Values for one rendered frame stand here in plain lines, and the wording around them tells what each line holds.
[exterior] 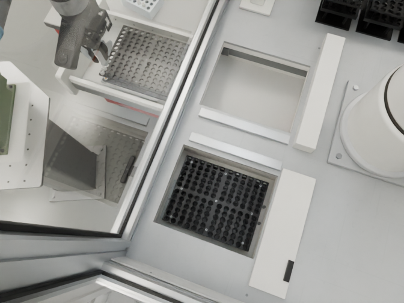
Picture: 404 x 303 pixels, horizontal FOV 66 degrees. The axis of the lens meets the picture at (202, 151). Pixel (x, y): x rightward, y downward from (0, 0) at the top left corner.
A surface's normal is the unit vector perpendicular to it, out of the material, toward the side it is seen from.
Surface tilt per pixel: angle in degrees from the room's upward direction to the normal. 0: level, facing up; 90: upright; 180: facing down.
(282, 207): 0
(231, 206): 0
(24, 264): 90
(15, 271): 90
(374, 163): 90
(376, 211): 0
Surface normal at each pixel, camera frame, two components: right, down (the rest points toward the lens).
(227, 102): -0.02, -0.28
